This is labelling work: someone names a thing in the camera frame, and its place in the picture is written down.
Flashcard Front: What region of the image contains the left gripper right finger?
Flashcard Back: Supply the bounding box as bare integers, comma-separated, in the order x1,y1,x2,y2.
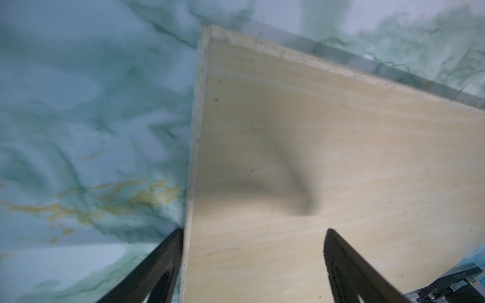
323,229,409,303

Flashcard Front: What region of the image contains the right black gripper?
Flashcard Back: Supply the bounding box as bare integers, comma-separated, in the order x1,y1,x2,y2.
405,265,484,303

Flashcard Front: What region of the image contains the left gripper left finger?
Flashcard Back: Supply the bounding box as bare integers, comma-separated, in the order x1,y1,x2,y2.
99,229,184,302

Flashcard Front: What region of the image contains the plywood board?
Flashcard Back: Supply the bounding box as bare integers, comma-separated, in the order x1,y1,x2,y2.
181,25,484,302

